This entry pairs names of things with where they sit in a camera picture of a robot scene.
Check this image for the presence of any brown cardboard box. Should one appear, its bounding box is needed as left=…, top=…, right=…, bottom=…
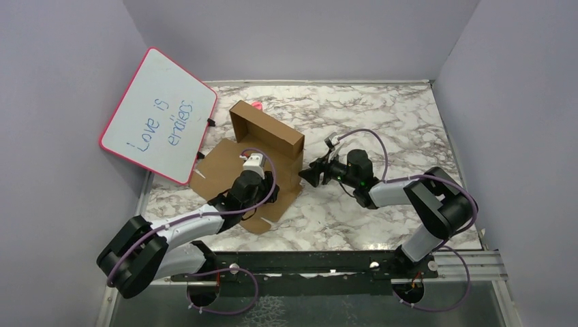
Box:
left=189, top=101, right=305, bottom=234

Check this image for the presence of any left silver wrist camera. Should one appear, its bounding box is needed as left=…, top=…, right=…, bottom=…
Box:
left=241, top=153, right=266, bottom=179

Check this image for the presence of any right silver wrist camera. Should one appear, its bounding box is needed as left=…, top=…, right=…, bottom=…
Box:
left=324, top=133, right=340, bottom=151

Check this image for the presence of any aluminium frame rail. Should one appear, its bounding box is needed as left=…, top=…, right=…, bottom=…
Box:
left=97, top=170, right=520, bottom=326

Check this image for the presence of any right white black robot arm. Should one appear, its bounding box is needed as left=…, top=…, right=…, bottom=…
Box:
left=299, top=149, right=478, bottom=277

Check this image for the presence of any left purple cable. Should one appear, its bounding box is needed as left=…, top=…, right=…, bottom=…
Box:
left=106, top=148, right=278, bottom=316

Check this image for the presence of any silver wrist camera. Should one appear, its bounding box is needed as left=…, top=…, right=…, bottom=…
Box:
left=324, top=133, right=340, bottom=151
left=241, top=153, right=266, bottom=179

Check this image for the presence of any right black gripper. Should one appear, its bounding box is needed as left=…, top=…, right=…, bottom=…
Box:
left=298, top=149, right=359, bottom=189

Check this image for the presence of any pink-framed whiteboard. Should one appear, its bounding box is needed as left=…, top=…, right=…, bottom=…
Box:
left=100, top=48, right=217, bottom=185

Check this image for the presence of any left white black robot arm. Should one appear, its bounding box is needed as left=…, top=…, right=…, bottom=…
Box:
left=96, top=170, right=279, bottom=298

